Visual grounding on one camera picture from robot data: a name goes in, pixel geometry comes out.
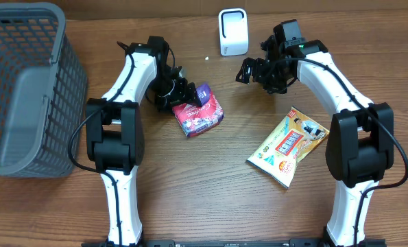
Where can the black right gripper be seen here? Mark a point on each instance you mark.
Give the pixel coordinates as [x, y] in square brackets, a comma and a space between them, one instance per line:
[280, 84]

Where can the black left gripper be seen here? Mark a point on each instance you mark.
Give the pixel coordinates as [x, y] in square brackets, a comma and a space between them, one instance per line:
[186, 94]

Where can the red purple tissue pack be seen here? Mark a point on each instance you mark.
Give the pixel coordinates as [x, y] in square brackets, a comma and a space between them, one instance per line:
[195, 120]

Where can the yellow snack bag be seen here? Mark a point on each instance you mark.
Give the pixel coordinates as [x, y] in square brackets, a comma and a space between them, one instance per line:
[290, 142]

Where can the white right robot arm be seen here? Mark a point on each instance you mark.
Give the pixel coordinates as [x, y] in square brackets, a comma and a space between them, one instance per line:
[362, 153]

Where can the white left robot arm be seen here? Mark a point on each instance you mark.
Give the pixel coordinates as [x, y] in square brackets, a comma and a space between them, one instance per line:
[114, 130]

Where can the white barcode scanner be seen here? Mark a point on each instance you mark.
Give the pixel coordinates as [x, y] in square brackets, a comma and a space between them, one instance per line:
[233, 32]

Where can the grey plastic mesh basket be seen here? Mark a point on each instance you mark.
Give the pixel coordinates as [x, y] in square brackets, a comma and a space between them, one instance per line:
[43, 89]

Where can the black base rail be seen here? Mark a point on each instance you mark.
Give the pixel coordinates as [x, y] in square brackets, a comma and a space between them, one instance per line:
[294, 242]

